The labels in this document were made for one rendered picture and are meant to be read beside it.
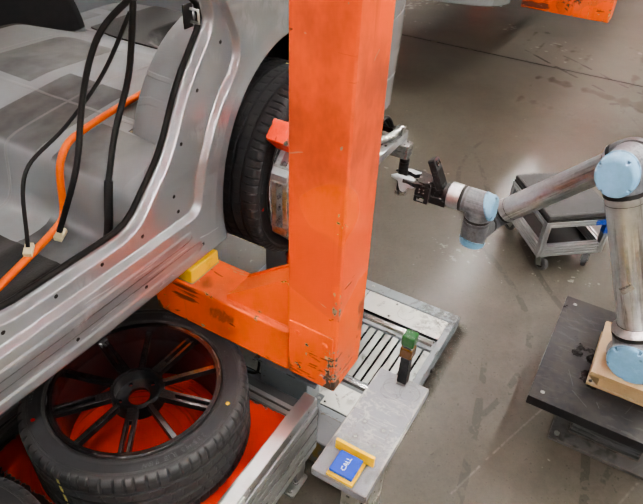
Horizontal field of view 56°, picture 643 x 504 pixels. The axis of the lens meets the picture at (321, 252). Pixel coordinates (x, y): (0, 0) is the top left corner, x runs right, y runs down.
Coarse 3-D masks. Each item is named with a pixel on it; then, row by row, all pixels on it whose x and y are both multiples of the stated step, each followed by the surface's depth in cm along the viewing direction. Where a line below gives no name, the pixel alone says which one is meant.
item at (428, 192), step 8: (424, 176) 215; (432, 184) 212; (448, 184) 210; (416, 192) 216; (424, 192) 213; (432, 192) 214; (440, 192) 212; (416, 200) 217; (424, 200) 215; (432, 200) 215; (440, 200) 214
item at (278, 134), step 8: (280, 120) 182; (272, 128) 182; (280, 128) 182; (288, 128) 181; (272, 136) 182; (280, 136) 181; (288, 136) 180; (272, 144) 187; (280, 144) 182; (288, 144) 181
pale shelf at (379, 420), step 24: (384, 384) 191; (408, 384) 191; (360, 408) 183; (384, 408) 183; (408, 408) 184; (336, 432) 176; (360, 432) 176; (384, 432) 177; (336, 456) 170; (384, 456) 170; (336, 480) 164; (360, 480) 164
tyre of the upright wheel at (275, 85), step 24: (264, 72) 198; (288, 72) 198; (264, 96) 191; (288, 96) 190; (240, 120) 191; (264, 120) 188; (288, 120) 193; (240, 144) 190; (264, 144) 187; (240, 168) 191; (264, 168) 190; (240, 192) 194; (264, 192) 196; (240, 216) 200; (264, 216) 201; (264, 240) 208; (288, 240) 222
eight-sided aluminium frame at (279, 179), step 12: (288, 156) 193; (276, 168) 190; (288, 168) 188; (276, 180) 191; (288, 180) 189; (276, 192) 194; (288, 192) 192; (276, 204) 197; (288, 204) 195; (276, 216) 199; (288, 216) 197; (276, 228) 202; (288, 228) 200
